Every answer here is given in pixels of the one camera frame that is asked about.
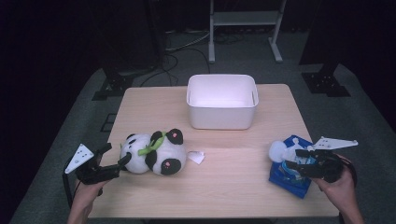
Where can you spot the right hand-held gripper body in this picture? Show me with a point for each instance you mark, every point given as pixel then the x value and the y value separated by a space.
pixel 328 166

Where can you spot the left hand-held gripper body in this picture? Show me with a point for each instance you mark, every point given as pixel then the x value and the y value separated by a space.
pixel 90 172

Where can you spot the blue tissue packet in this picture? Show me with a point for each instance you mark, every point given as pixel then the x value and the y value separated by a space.
pixel 289 183

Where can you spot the panda plush toy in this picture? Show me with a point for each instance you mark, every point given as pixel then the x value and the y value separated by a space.
pixel 168 152

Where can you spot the white plastic bin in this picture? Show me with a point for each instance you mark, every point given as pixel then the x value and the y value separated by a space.
pixel 221 118

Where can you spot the person's left hand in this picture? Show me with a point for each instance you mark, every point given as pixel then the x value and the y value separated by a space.
pixel 85 193

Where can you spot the person's right hand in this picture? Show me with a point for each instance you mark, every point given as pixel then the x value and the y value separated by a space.
pixel 345 188

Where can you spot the black stand base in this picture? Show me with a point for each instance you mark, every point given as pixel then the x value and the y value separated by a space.
pixel 113 84
pixel 325 84

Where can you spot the white paper tag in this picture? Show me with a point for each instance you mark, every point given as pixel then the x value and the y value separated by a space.
pixel 196 157

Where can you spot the white metal stand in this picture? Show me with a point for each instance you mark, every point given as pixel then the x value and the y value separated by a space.
pixel 246 18

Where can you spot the black upright post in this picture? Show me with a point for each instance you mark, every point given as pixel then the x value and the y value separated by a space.
pixel 155 31

